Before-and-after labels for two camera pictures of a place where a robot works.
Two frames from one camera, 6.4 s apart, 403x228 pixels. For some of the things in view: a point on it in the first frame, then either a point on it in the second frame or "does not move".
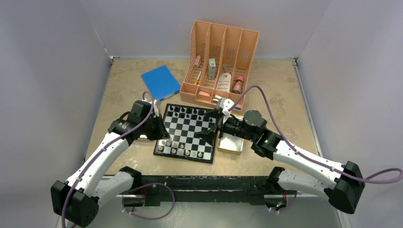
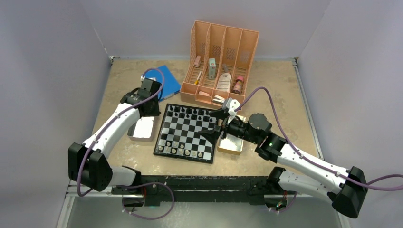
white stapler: x=216 y=99 does not move
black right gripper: x=208 y=135 does not move
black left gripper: x=161 y=133 -> x=155 y=112
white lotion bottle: x=224 y=82 does not move
